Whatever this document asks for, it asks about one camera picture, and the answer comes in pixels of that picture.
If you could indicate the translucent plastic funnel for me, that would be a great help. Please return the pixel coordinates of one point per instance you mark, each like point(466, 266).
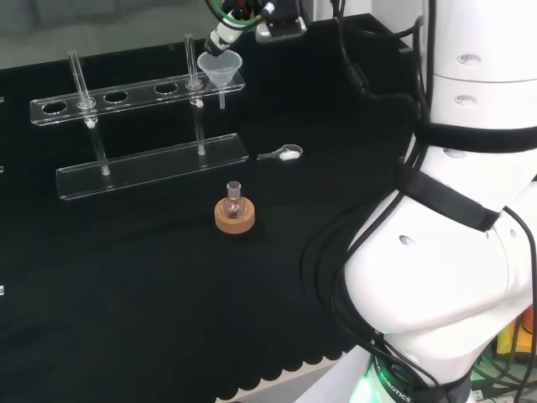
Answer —
point(220, 69)

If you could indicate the small round-bottom glass flask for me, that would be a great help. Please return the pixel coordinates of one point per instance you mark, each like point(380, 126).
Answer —
point(233, 205)

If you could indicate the black cloth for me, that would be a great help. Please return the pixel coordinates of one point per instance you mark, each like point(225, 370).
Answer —
point(147, 294)

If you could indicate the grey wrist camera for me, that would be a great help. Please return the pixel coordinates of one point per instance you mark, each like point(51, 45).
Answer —
point(281, 32)

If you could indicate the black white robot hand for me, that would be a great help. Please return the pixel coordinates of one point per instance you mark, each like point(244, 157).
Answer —
point(220, 40)

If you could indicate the glass weighing funnel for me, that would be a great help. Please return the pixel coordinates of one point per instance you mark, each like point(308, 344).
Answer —
point(289, 154)

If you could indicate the clear acrylic funnel stand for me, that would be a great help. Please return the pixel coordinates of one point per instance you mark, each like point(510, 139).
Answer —
point(159, 165)

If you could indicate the yellow stop button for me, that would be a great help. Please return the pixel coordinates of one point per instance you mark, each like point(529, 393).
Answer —
point(509, 336)

